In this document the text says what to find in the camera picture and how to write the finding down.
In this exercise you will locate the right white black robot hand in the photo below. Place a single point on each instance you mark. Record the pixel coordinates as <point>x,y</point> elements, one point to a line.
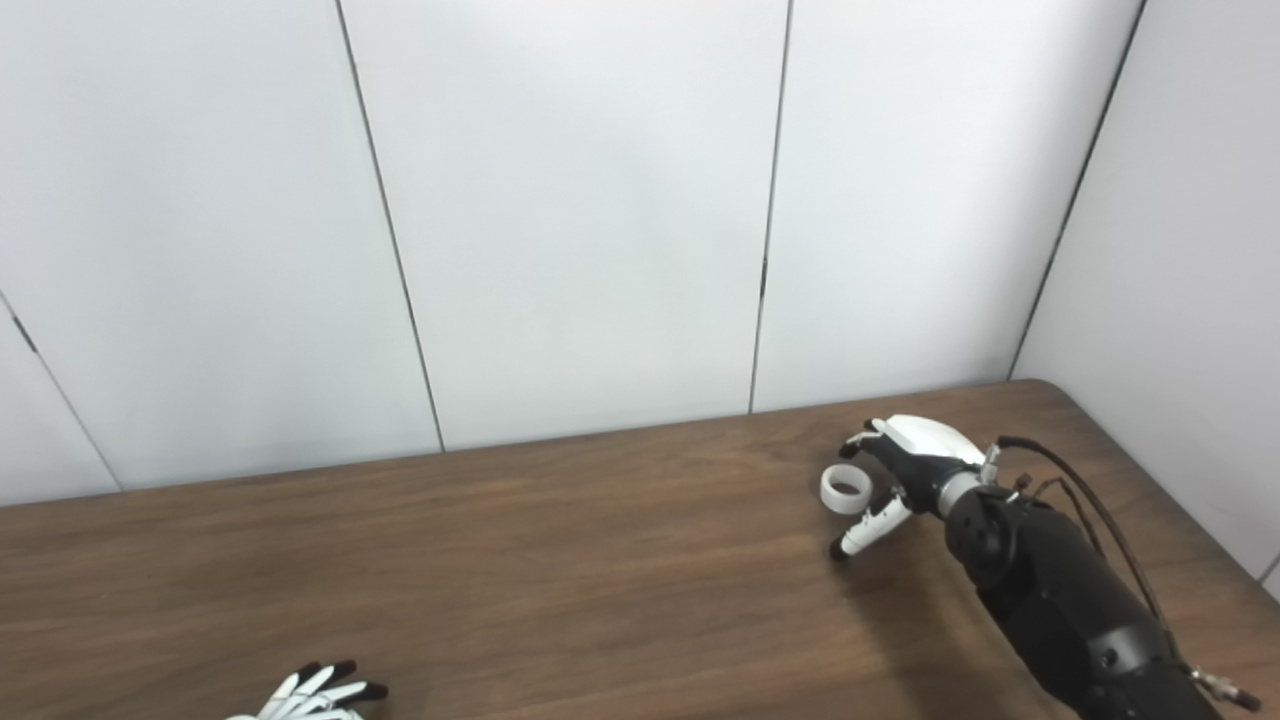
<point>925,450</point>

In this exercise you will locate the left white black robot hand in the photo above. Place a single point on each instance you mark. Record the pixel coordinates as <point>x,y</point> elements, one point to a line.
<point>310,700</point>

